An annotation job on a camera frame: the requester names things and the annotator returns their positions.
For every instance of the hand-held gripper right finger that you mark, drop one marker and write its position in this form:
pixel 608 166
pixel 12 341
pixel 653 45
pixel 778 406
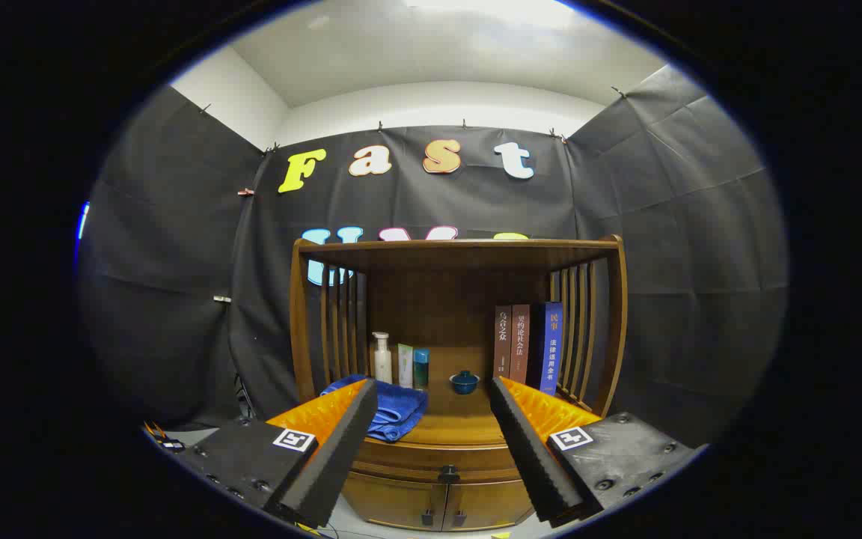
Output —
pixel 524 449

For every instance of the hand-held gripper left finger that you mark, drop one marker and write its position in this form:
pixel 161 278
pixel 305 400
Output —
pixel 341 449

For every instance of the wooden drawer with black knob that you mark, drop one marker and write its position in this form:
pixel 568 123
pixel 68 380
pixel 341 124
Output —
pixel 401 458

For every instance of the wooden cabinet door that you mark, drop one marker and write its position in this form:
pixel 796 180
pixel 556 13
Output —
pixel 390 500
pixel 487 503

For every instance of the wooden countertop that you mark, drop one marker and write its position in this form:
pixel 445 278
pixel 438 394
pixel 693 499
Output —
pixel 453 423

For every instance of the brown wooden cabinet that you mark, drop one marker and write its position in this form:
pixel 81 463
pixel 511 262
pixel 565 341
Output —
pixel 446 299

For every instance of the blue folded towel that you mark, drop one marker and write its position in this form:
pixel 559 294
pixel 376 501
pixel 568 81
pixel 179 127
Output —
pixel 401 412

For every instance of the blue lidded teacup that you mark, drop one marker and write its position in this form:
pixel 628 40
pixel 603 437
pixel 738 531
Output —
pixel 465 384

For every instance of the white pump bottle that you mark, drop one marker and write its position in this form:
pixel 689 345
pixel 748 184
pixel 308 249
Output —
pixel 383 367

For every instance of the white green tube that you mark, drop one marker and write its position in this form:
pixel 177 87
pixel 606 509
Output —
pixel 405 367

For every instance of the blue book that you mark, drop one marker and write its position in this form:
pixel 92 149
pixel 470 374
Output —
pixel 552 348

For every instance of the light brown book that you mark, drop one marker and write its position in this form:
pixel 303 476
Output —
pixel 520 344

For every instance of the dark brown book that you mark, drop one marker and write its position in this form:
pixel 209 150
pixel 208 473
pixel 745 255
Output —
pixel 503 344

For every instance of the teal bottle with blue cap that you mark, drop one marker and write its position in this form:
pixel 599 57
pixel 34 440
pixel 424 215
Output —
pixel 421 370

